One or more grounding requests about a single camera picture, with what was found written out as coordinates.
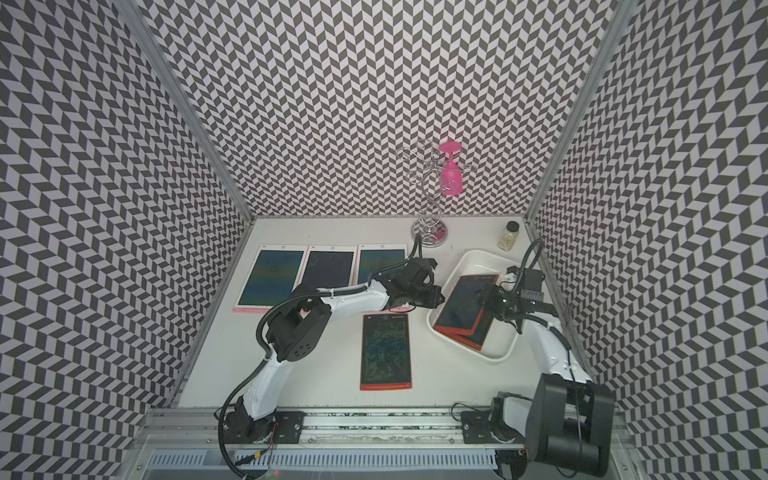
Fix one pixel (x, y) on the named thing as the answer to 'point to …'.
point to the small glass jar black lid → (508, 236)
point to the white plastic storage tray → (502, 339)
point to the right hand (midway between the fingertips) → (476, 301)
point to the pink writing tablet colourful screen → (272, 276)
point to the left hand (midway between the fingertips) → (445, 303)
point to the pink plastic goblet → (451, 175)
